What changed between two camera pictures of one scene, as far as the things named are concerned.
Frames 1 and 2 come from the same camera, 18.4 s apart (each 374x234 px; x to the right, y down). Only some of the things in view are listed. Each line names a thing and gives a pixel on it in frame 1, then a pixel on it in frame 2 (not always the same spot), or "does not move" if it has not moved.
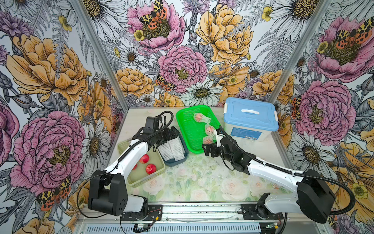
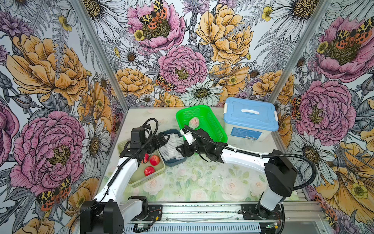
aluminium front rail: [194, 219] does not move
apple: [200, 118] to [194, 123]
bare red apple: [144, 159] does not move
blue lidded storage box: [247, 119] does not move
